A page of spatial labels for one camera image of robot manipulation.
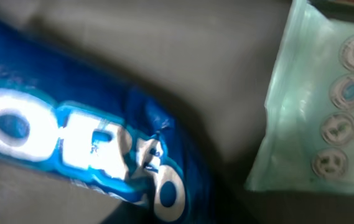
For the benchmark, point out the pale green wipes packet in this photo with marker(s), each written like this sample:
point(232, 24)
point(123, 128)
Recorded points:
point(309, 140)

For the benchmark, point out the blue Oreo cookie pack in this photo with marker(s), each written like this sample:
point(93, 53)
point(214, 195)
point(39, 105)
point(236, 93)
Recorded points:
point(61, 116)

